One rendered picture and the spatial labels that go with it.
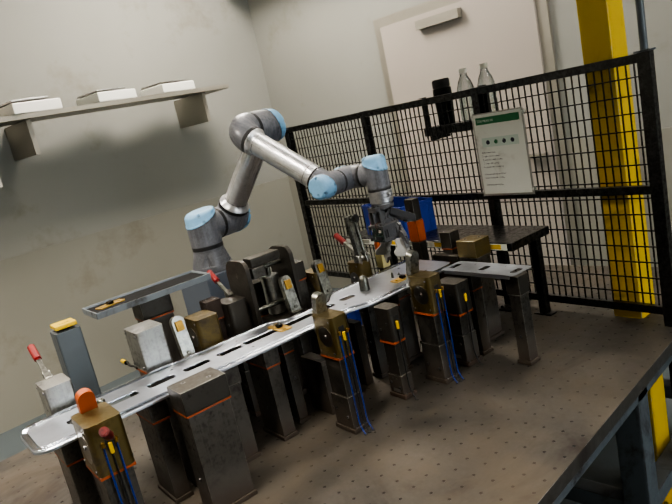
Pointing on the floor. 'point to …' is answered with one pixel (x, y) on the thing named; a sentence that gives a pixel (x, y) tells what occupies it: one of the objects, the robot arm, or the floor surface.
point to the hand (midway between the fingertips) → (399, 260)
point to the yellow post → (592, 35)
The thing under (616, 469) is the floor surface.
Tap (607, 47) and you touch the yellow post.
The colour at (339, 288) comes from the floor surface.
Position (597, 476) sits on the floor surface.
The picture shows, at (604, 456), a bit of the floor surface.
